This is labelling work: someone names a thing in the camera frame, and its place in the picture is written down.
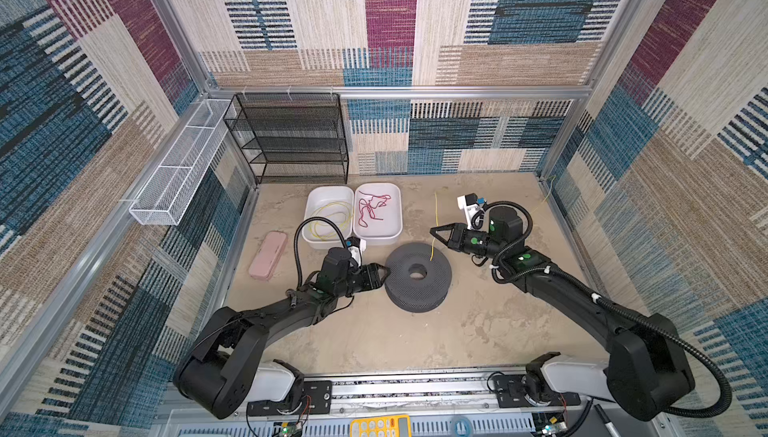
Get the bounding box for pink eraser block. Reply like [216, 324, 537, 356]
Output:
[248, 231, 287, 281]

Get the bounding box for black wire mesh shelf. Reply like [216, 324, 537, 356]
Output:
[224, 93, 350, 185]

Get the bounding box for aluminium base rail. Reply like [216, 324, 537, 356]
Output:
[149, 366, 683, 436]

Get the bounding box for red cable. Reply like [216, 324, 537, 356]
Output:
[357, 193, 394, 231]

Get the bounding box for aluminium corner post right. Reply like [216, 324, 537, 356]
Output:
[538, 0, 645, 191]

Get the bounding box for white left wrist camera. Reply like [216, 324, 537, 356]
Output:
[346, 235, 367, 267]

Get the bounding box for blue tape roll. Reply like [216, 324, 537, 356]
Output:
[449, 416, 474, 437]

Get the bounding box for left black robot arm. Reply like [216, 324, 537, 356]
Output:
[172, 217, 391, 419]

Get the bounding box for white tray with yellow cables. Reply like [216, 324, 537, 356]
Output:
[301, 186, 354, 250]

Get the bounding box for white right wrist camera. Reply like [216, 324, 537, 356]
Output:
[457, 193, 485, 230]

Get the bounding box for yellow calculator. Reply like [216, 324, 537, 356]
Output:
[349, 414, 412, 437]

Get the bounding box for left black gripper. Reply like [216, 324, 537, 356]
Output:
[333, 262, 390, 300]

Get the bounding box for aluminium corner post left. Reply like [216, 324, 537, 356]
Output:
[151, 0, 211, 96]

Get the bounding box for yellow cable in tray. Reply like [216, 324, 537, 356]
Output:
[307, 199, 354, 241]

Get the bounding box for aluminium corner post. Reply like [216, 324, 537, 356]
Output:
[151, 0, 211, 96]
[538, 0, 645, 191]

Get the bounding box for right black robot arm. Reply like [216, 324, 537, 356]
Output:
[430, 199, 733, 421]

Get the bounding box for aluminium horizontal back rail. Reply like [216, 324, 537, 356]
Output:
[207, 85, 593, 100]

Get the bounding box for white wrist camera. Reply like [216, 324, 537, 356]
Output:
[457, 193, 485, 230]
[346, 235, 367, 267]

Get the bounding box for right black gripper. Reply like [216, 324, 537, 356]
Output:
[429, 222, 504, 259]

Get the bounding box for white wire mesh basket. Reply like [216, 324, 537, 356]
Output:
[129, 99, 230, 226]

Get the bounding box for white tray with red cable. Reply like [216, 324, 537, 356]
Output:
[353, 182, 404, 246]

